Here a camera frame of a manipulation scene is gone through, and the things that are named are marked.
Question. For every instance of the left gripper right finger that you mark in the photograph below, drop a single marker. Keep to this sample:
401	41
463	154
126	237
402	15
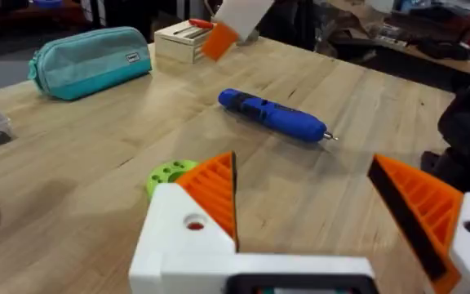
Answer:
426	204

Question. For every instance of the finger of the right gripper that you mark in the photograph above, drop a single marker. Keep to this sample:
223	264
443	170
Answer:
239	18

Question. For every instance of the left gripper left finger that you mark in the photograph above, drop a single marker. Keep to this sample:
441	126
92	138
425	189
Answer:
178	245

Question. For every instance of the blue electric screwdriver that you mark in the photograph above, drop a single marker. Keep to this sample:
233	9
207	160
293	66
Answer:
276	116

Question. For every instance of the wooden box with tools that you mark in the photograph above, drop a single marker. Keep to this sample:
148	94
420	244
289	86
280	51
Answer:
180	43

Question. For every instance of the green disc with holes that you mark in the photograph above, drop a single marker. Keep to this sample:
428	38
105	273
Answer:
165	173

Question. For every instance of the cluttered wooden side desk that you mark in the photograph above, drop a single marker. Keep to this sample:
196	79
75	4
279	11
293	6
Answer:
414	49

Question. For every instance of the teal zip bag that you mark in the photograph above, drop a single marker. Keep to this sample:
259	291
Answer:
90	63

